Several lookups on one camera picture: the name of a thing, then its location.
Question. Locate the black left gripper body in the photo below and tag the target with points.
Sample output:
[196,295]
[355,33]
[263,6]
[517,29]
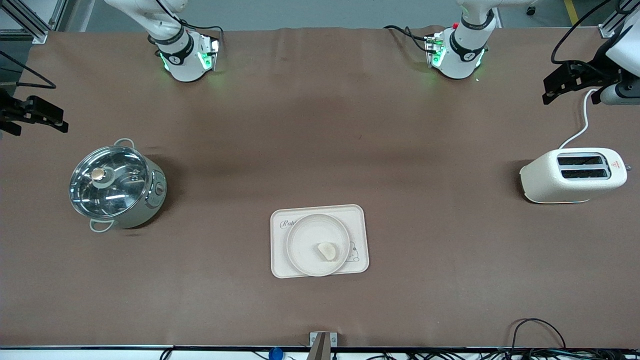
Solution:
[596,73]

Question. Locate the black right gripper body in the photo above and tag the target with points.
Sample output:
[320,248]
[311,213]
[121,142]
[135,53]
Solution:
[11,111]

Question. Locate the pale steamed bun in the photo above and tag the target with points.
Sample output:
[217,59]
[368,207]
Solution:
[327,251]

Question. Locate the round cream plate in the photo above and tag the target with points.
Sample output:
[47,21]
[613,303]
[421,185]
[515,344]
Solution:
[307,245]

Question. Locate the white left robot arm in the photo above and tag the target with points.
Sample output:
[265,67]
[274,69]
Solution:
[465,52]

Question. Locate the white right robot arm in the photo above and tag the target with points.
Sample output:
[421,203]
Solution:
[182,57]

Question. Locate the black caster wheel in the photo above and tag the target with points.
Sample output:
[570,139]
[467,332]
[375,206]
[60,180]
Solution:
[531,10]

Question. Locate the glass pot lid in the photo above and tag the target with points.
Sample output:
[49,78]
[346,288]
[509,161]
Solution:
[109,181]

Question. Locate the cream two-slot toaster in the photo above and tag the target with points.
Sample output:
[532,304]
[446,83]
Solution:
[570,177]

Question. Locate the pale green electric cooking pot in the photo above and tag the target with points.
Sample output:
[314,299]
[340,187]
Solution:
[150,200]

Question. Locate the cream rabbit print tray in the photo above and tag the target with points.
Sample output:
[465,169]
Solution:
[357,235]

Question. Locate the blue round knob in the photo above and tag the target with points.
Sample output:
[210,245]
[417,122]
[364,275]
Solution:
[275,354]

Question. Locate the aluminium frame profile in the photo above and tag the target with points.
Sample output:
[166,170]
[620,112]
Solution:
[30,20]
[611,25]

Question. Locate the grey metal bracket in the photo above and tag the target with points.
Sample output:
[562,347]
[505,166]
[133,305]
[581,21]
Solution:
[322,345]

